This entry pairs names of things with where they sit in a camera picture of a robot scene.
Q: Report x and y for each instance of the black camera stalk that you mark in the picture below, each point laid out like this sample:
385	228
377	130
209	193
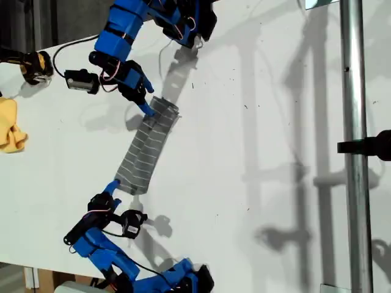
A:
117	218

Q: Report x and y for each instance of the steel post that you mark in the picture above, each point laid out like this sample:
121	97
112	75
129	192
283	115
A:
354	91

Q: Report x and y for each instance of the white table leg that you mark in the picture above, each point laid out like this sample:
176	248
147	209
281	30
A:
30	277

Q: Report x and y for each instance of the black clamp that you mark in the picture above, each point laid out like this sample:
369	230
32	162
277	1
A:
366	146

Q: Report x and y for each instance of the white plastic container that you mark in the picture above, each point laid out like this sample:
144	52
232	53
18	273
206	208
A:
73	288

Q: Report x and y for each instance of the grey striped towel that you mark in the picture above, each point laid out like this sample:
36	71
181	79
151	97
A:
146	152

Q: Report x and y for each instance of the yellow cloth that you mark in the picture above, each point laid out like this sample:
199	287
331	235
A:
9	128

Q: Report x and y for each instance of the brown cardboard box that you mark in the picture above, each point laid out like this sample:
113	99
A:
46	280

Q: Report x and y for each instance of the black camera box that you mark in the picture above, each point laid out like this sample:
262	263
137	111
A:
81	81
133	226

